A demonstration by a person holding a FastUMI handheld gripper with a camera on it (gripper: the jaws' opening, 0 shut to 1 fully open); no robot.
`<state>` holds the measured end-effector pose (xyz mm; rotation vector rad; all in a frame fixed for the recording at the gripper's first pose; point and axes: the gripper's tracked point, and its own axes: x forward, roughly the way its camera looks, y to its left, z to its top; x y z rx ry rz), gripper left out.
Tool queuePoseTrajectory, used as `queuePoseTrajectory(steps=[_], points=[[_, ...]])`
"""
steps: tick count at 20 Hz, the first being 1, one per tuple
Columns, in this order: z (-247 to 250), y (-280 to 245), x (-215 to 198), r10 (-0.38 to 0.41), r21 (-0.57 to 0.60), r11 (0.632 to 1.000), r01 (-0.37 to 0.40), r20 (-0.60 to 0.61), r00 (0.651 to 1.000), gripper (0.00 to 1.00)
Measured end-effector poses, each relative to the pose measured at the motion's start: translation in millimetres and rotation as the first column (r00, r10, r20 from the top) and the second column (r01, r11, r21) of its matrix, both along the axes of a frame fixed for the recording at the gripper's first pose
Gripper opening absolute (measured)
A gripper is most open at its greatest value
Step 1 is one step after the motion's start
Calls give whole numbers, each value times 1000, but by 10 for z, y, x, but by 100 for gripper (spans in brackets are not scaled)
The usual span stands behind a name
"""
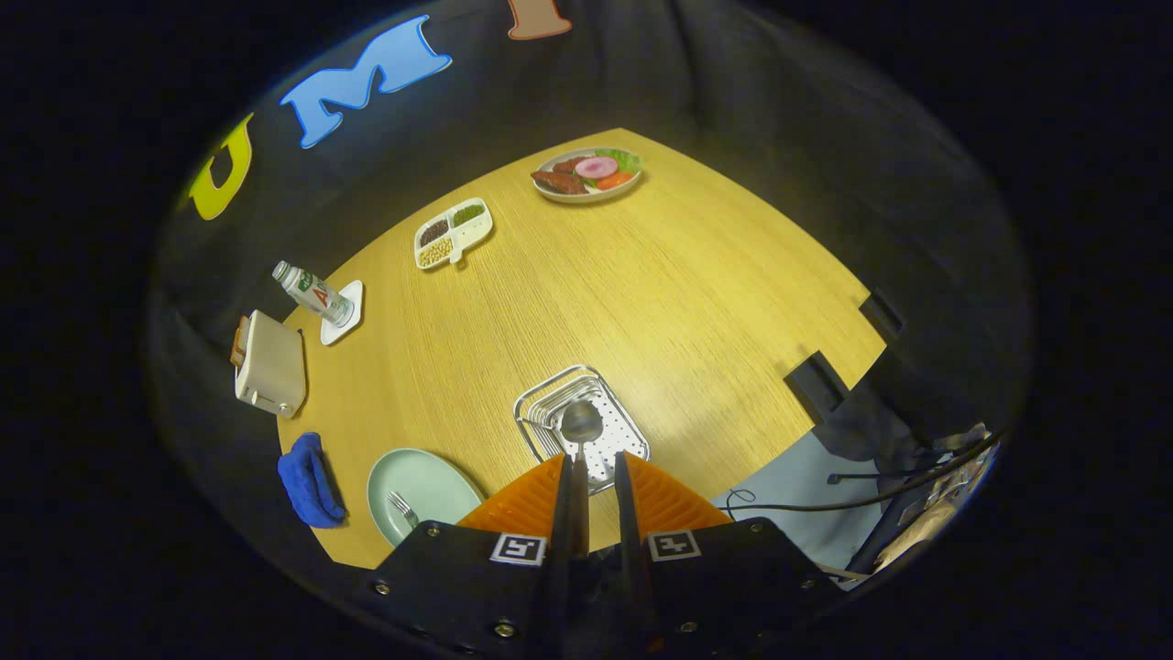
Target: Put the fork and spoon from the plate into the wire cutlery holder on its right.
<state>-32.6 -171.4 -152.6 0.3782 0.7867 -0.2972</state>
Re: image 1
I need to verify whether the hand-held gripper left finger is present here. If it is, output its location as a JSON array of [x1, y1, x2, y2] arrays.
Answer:
[[353, 452, 589, 660]]

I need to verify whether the wooden handled metal spoon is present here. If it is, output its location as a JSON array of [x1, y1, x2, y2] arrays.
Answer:
[[560, 400, 606, 556]]

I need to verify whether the white square coaster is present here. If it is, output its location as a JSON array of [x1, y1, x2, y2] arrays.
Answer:
[[319, 280, 365, 347]]

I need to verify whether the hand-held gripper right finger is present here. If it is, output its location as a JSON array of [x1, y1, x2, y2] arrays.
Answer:
[[612, 449, 839, 660]]

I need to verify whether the pale green plate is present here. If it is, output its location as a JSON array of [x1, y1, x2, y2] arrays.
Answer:
[[367, 447, 487, 548]]

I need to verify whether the black stand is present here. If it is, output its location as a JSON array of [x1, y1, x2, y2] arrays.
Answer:
[[828, 470, 917, 578]]

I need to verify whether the white divided bean dish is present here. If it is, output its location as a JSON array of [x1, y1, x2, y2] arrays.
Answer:
[[413, 197, 494, 271]]

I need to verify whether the metal wire basket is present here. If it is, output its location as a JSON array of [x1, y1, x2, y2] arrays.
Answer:
[[513, 364, 652, 496]]

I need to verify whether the cream white toaster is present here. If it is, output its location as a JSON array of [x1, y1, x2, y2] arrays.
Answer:
[[235, 309, 308, 419]]

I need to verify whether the blue cloth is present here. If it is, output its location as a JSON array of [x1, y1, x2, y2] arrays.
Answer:
[[277, 432, 347, 530]]

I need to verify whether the black table clamp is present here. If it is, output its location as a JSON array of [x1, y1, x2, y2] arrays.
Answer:
[[785, 350, 858, 424], [860, 287, 908, 342]]

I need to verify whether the plate of toy food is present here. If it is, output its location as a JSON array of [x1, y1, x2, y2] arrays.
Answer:
[[532, 147, 644, 204]]

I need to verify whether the small clear drink bottle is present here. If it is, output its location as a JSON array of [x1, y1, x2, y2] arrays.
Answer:
[[271, 260, 356, 329]]

